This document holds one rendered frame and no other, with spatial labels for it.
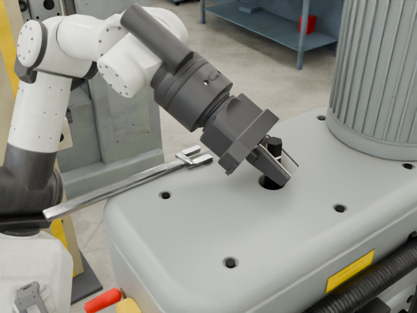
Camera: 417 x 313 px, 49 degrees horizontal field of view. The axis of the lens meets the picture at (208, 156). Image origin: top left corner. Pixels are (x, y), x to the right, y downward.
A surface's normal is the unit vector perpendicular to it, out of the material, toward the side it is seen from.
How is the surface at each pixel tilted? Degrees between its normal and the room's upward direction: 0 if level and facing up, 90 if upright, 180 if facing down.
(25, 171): 71
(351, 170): 0
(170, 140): 0
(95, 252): 0
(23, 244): 28
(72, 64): 106
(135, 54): 40
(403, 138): 90
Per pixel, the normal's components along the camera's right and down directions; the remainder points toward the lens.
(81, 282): -0.01, -0.82
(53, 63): 0.42, 0.75
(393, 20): -0.66, 0.44
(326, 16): -0.83, 0.33
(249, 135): 0.44, -0.56
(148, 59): 0.17, -0.29
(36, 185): 0.70, 0.35
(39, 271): 0.59, -0.09
